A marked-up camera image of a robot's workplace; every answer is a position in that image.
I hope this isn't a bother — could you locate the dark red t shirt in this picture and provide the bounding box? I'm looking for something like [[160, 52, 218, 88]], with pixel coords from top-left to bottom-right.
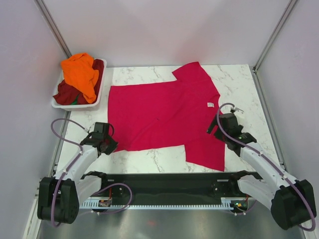
[[53, 59, 104, 105]]

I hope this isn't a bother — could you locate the white slotted cable duct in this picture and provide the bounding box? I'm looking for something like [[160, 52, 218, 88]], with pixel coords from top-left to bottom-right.
[[80, 198, 234, 210]]

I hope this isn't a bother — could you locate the pink red t shirt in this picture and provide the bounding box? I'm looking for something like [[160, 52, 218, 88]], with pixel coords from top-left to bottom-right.
[[108, 62, 225, 171]]

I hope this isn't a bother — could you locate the orange t shirt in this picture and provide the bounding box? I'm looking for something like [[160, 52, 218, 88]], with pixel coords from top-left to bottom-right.
[[60, 53, 100, 104]]

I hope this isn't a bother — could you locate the aluminium frame post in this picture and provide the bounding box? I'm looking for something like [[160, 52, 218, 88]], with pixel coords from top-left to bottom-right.
[[251, 0, 299, 74], [34, 0, 72, 58]]

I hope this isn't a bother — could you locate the right aluminium frame post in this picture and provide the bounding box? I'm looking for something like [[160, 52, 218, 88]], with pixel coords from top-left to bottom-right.
[[251, 0, 299, 74]]

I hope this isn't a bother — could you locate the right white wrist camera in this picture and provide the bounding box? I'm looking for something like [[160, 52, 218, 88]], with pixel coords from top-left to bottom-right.
[[230, 107, 245, 124]]

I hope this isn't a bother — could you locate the green garment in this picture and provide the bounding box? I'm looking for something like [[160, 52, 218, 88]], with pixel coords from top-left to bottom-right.
[[71, 95, 80, 105]]

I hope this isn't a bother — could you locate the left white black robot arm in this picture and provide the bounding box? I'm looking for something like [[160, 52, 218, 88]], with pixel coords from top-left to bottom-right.
[[37, 122, 118, 227]]

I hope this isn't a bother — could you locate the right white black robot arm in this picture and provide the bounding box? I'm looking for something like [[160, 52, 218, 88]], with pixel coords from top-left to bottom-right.
[[207, 112, 317, 231]]

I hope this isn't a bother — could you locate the left aluminium frame post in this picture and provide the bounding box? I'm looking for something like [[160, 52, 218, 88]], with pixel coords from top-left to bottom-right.
[[34, 0, 72, 58]]

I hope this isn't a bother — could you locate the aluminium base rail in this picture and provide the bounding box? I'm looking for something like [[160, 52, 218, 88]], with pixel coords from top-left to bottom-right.
[[34, 178, 308, 200]]

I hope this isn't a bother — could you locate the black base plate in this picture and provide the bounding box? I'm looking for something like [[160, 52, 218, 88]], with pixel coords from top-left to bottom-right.
[[80, 171, 259, 206]]

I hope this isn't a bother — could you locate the white plastic bin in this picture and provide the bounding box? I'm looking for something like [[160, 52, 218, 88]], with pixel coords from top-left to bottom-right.
[[51, 58, 107, 112]]

